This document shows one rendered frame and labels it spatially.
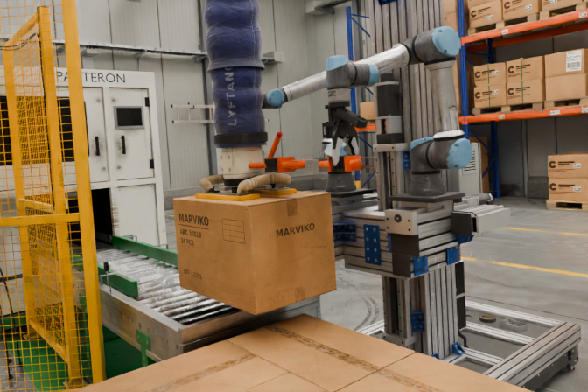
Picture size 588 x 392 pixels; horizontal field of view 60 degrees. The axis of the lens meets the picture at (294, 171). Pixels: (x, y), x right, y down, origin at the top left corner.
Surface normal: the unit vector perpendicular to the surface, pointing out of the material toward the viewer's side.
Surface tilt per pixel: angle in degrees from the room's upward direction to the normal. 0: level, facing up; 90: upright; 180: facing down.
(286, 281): 90
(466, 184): 90
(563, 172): 91
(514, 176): 90
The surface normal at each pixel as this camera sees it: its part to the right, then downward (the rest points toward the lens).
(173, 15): 0.65, 0.00
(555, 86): -0.78, 0.07
